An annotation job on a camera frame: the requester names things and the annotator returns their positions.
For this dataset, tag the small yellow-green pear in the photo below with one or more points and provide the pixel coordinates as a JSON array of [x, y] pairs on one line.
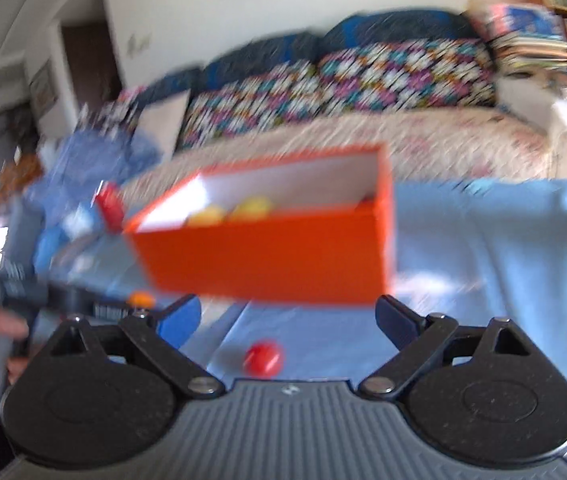
[[206, 217]]

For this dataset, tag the white side table cloth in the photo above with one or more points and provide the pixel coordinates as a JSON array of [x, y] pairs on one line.
[[563, 125]]

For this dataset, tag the floral cushion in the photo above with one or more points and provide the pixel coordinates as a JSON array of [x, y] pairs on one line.
[[248, 105], [403, 80]]

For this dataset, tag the blue printed tablecloth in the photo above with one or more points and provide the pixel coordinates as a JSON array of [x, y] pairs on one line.
[[488, 260]]

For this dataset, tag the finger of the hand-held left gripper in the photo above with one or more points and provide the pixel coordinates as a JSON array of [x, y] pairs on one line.
[[93, 302]]

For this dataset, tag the crumpled blue cloth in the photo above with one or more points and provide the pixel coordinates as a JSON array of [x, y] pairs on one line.
[[88, 160]]

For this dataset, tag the beige quilted sofa cover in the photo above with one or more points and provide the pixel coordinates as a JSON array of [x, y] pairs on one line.
[[413, 140]]

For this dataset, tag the stack of books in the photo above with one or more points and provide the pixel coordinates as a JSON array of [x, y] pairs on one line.
[[523, 35]]

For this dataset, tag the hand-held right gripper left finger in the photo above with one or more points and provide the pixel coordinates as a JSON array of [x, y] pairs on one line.
[[183, 322]]

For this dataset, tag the blue patterned cushion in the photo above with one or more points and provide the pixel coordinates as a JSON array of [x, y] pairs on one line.
[[398, 25], [258, 55], [168, 85]]

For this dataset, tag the orange cardboard box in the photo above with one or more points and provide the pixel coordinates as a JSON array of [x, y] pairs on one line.
[[273, 255]]

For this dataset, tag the red soda can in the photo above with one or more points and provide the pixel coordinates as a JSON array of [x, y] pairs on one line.
[[110, 205]]

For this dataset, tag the large round yellow pear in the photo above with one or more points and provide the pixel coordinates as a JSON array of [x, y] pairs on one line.
[[251, 208]]

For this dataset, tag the brown door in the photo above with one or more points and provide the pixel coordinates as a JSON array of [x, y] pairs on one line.
[[88, 60]]

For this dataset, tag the red cherry tomato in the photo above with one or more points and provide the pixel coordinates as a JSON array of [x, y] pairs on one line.
[[263, 357]]

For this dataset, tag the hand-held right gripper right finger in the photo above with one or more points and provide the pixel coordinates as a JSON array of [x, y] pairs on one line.
[[396, 317]]

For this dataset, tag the small orange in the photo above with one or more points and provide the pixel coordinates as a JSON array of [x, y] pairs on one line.
[[141, 299]]

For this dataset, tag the white pillow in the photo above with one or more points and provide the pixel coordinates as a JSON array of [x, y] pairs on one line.
[[163, 125]]

